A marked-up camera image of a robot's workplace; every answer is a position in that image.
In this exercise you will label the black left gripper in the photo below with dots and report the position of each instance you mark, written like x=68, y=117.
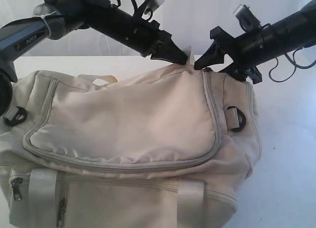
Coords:
x=136, y=33

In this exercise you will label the white backdrop curtain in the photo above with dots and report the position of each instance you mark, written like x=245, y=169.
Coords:
x=189, y=22

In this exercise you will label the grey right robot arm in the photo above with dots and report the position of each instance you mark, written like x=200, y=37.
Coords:
x=305, y=32

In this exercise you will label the beige duffel bag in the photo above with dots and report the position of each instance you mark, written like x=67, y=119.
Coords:
x=165, y=149

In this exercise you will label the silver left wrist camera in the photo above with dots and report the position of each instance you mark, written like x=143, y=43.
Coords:
x=152, y=5

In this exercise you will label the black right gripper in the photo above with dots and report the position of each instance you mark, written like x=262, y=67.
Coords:
x=248, y=50

